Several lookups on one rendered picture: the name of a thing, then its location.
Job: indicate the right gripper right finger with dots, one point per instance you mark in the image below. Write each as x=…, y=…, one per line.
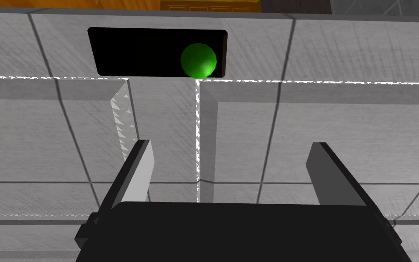
x=335, y=178

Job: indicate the yellow wooden cabinet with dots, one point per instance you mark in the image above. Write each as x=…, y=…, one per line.
x=211, y=5

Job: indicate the green ball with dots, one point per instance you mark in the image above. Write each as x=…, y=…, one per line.
x=198, y=60

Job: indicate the black flat slab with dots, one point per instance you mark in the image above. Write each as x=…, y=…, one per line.
x=136, y=52

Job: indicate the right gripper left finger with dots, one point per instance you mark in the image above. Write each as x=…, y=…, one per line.
x=134, y=177

